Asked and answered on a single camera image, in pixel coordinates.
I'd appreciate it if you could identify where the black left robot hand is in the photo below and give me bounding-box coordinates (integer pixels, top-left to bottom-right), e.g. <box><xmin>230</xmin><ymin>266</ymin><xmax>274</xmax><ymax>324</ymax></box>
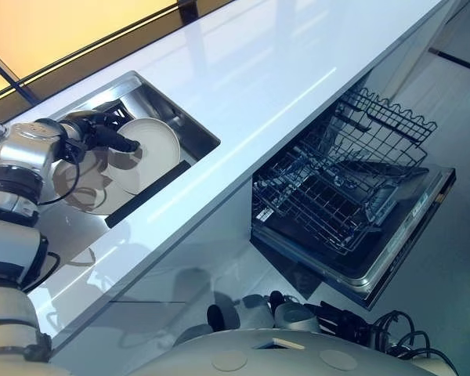
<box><xmin>81</xmin><ymin>110</ymin><xmax>143</xmax><ymax>154</ymax></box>

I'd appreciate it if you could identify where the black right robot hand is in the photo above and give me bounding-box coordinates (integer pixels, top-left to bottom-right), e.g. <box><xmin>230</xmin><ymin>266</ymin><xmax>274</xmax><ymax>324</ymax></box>
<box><xmin>206</xmin><ymin>291</ymin><xmax>277</xmax><ymax>334</ymax></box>

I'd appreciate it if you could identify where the cream round plate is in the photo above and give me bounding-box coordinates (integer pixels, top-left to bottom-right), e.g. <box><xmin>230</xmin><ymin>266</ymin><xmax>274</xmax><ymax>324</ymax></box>
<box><xmin>52</xmin><ymin>155</ymin><xmax>143</xmax><ymax>217</ymax></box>
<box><xmin>101</xmin><ymin>117</ymin><xmax>182</xmax><ymax>196</ymax></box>

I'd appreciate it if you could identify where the open dishwasher door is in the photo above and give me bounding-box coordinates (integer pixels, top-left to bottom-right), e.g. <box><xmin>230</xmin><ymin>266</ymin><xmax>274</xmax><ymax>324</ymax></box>
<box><xmin>250</xmin><ymin>163</ymin><xmax>457</xmax><ymax>313</ymax></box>

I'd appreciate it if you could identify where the black dish rack in sink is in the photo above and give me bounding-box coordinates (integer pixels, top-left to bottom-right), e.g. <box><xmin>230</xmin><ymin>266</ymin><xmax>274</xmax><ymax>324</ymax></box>
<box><xmin>99</xmin><ymin>99</ymin><xmax>136</xmax><ymax>123</ymax></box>

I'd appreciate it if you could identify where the stainless steel sink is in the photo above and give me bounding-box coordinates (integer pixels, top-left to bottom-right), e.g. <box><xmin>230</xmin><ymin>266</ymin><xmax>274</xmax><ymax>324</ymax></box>
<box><xmin>52</xmin><ymin>70</ymin><xmax>222</xmax><ymax>230</ymax></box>

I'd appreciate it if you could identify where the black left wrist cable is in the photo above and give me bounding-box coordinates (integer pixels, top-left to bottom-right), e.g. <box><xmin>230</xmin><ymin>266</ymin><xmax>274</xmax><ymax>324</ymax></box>
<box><xmin>34</xmin><ymin>154</ymin><xmax>82</xmax><ymax>206</ymax></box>

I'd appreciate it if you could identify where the black window frame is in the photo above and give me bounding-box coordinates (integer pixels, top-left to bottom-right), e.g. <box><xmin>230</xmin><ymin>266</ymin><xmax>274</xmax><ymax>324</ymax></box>
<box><xmin>0</xmin><ymin>0</ymin><xmax>236</xmax><ymax>107</ymax></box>

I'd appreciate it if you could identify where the dark wire dishwasher rack, large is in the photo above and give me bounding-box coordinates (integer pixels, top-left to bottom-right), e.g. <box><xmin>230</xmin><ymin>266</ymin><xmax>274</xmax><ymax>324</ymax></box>
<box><xmin>253</xmin><ymin>125</ymin><xmax>431</xmax><ymax>256</ymax></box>

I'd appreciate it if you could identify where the black cable bundle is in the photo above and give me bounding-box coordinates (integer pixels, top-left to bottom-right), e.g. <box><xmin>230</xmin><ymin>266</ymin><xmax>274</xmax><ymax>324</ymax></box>
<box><xmin>370</xmin><ymin>310</ymin><xmax>457</xmax><ymax>363</ymax></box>

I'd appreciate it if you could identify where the dark wire dishwasher rack, small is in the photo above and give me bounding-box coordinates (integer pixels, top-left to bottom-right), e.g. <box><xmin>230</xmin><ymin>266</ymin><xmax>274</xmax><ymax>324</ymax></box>
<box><xmin>331</xmin><ymin>87</ymin><xmax>439</xmax><ymax>150</ymax></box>

